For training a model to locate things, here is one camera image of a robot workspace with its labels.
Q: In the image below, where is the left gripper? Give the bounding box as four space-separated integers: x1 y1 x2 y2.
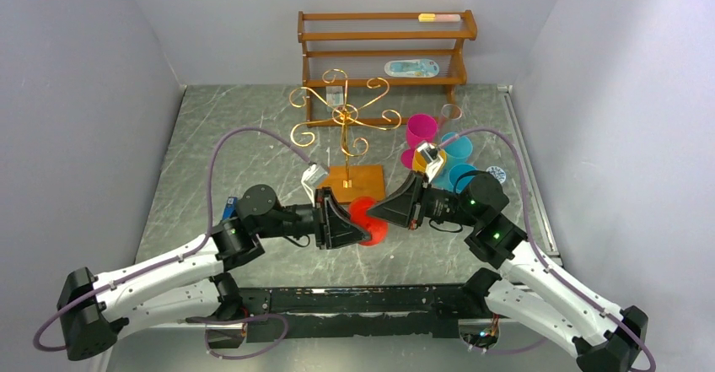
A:
257 188 371 251

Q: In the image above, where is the red wine glass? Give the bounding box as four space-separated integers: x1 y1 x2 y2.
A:
348 197 389 246

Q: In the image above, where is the gold wire glass rack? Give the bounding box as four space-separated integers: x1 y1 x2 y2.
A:
289 68 403 203

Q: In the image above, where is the yellow wine glass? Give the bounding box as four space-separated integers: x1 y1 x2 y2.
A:
411 143 448 183

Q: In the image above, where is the blue wine glass back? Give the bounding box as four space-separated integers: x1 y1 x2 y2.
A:
446 163 477 193

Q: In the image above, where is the blue wine glass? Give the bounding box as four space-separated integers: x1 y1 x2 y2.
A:
446 163 477 193
433 137 473 191

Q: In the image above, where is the magenta wine glass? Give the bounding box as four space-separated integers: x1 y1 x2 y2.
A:
401 113 438 169

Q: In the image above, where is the clear wine glass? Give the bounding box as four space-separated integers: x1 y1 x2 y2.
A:
437 103 463 133

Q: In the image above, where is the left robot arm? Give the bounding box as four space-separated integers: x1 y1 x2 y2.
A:
57 184 371 361

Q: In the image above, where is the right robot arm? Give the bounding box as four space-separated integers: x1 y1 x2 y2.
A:
366 170 648 371

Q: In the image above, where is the wooden shelf rack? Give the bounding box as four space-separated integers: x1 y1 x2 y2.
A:
297 9 478 104

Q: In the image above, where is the white teal cardboard box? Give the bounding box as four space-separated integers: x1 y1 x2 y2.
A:
325 86 344 108

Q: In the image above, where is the blue packaged item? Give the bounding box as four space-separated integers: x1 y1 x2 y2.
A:
384 59 440 78

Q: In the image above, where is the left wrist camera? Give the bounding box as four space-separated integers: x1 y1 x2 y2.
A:
300 162 329 202

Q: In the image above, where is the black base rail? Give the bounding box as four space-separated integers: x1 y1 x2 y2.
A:
111 283 520 343

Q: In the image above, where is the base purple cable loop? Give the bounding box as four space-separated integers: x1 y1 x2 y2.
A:
186 313 290 361

